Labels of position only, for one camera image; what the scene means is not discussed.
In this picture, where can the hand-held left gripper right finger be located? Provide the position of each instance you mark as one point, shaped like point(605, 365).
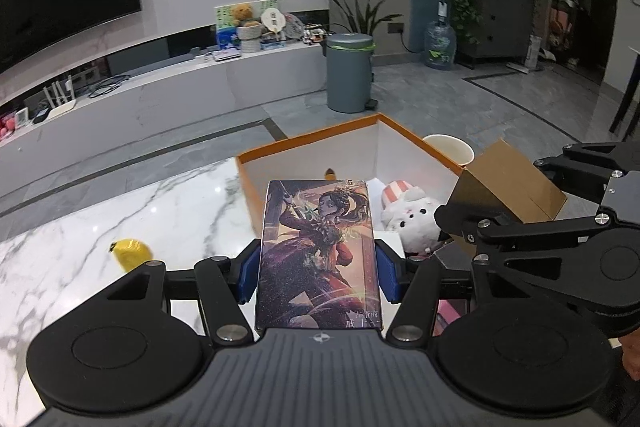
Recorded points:
point(389, 272)

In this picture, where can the green picture board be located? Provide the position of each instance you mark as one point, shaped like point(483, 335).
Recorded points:
point(225, 14)

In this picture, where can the brown cardboard box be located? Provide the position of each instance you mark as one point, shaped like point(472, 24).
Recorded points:
point(515, 184)

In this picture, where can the white router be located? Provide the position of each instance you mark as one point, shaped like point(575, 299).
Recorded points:
point(60, 104)

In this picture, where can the potted leafy plant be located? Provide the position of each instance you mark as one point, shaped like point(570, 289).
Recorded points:
point(360, 14)

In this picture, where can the black and white toy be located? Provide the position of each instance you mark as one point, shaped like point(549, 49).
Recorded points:
point(314, 36)

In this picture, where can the small white display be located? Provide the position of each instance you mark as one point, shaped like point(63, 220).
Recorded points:
point(23, 117)

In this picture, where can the striped popcorn bunny plush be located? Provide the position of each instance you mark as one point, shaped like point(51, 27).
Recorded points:
point(412, 219)

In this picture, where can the pink gift box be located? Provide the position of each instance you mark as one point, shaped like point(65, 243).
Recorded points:
point(6, 127)

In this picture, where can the round paper fan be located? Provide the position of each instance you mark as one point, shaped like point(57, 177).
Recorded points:
point(272, 22)

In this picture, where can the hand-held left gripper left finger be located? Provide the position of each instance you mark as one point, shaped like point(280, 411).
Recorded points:
point(246, 274)

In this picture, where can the orange storage box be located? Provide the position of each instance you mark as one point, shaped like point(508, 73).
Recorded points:
point(300, 157)

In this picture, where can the dark grey dresser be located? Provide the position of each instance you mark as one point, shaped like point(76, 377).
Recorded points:
point(505, 22)

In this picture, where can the illustrated character card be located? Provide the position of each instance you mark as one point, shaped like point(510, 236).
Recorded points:
point(320, 257)

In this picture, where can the brown teddy bear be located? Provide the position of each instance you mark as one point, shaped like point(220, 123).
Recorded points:
point(245, 14)

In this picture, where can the woven basket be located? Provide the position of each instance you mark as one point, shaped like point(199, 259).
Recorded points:
point(250, 39)

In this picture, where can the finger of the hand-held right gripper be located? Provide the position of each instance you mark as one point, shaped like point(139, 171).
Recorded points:
point(585, 154)
point(460, 219)

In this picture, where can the yellow round toy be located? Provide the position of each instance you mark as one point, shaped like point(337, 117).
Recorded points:
point(132, 253)

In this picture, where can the white marble TV cabinet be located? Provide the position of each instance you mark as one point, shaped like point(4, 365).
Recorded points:
point(150, 107)

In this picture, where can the grey trash bin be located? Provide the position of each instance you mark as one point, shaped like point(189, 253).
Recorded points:
point(350, 77)

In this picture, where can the blue water jug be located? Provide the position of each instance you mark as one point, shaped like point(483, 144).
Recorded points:
point(440, 44)

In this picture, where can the white paper cup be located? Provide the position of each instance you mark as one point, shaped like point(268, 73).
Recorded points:
point(450, 149)

